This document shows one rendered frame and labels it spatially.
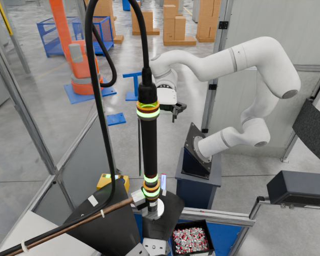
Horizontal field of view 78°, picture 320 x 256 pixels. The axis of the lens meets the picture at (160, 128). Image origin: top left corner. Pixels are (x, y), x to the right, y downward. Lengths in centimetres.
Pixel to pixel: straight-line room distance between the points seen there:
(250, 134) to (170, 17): 702
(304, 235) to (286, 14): 207
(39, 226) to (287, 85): 100
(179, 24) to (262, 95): 711
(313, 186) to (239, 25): 153
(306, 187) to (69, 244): 103
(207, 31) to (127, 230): 826
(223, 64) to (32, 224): 86
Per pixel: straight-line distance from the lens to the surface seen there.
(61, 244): 90
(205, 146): 129
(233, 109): 254
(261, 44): 79
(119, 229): 74
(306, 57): 249
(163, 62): 76
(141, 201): 55
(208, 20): 858
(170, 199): 98
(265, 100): 101
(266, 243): 239
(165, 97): 68
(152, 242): 89
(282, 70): 85
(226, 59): 77
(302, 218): 272
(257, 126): 117
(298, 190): 113
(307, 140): 265
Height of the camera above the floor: 200
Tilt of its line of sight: 37 degrees down
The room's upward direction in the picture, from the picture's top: straight up
